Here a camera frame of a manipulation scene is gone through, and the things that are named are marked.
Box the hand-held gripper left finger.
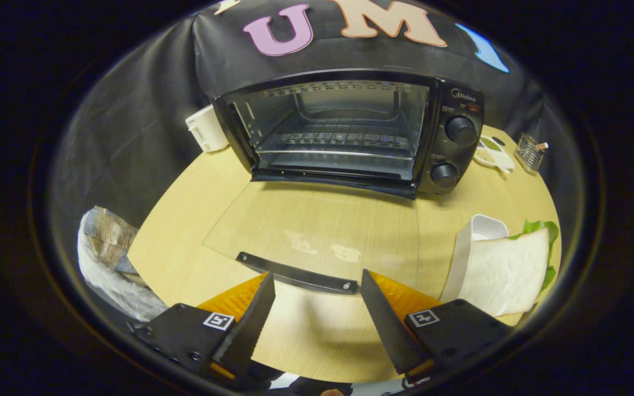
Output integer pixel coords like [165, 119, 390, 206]
[129, 271, 277, 381]

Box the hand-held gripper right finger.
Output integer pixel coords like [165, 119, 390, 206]
[360, 269, 514, 381]

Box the white bread lettuce sandwich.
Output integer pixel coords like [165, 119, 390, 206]
[459, 220, 560, 317]

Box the black toaster oven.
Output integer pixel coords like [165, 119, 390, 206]
[203, 69, 485, 295]

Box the white rectangular dish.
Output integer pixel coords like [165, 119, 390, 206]
[440, 214, 510, 304]

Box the grey printed cloth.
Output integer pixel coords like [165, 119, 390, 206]
[77, 206, 170, 323]

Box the white divided spice dish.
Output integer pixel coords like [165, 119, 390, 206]
[473, 135, 516, 174]

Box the white plastic appliance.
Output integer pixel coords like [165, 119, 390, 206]
[185, 104, 230, 153]

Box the black backdrop cloth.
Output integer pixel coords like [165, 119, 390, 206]
[47, 0, 576, 325]

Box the wire mesh holder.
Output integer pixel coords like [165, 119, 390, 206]
[515, 133, 549, 173]

